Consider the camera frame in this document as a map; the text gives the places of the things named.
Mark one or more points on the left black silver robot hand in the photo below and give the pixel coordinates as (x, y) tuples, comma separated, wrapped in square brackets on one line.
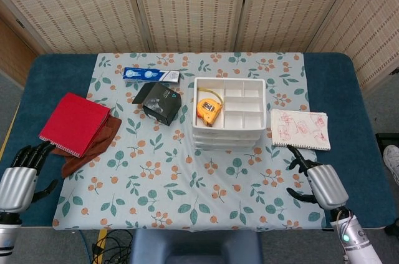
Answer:
[(15, 183)]

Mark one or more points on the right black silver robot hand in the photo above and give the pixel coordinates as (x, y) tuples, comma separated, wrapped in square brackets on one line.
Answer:
[(327, 186)]

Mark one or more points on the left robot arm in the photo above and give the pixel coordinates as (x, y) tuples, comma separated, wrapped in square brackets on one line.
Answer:
[(7, 239)]

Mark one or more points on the white drawer organizer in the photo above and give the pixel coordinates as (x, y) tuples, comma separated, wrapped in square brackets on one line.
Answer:
[(243, 101)]

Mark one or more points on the black cube cardboard box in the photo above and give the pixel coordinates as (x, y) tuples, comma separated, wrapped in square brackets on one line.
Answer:
[(162, 105)]

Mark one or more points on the blue white toothpaste box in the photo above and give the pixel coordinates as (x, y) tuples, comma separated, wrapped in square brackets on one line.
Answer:
[(149, 75)]

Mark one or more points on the sketch pad with red drawings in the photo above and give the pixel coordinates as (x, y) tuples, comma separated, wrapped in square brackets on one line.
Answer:
[(299, 130)]

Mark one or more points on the white shoe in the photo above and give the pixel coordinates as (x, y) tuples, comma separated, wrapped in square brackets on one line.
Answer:
[(392, 159)]

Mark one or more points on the black floor stand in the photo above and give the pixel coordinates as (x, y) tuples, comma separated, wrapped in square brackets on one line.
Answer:
[(388, 139)]

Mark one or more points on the red spiral notebook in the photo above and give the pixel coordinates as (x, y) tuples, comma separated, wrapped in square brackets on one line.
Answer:
[(73, 122)]

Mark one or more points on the brown cloth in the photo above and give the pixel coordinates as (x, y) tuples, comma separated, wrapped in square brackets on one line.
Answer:
[(103, 143)]

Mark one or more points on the wooden door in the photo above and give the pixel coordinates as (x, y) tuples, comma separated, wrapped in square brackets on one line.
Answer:
[(14, 55)]

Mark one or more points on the floral fruit print tablecloth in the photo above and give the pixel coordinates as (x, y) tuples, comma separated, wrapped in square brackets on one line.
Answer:
[(187, 189)]

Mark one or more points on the yellow tape measure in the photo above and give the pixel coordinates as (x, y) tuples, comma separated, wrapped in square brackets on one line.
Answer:
[(207, 111)]

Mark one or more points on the blue padded chair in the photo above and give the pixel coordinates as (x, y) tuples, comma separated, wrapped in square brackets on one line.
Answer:
[(193, 246)]

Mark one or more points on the woven folding screen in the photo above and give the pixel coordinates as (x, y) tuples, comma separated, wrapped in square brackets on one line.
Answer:
[(193, 5)]

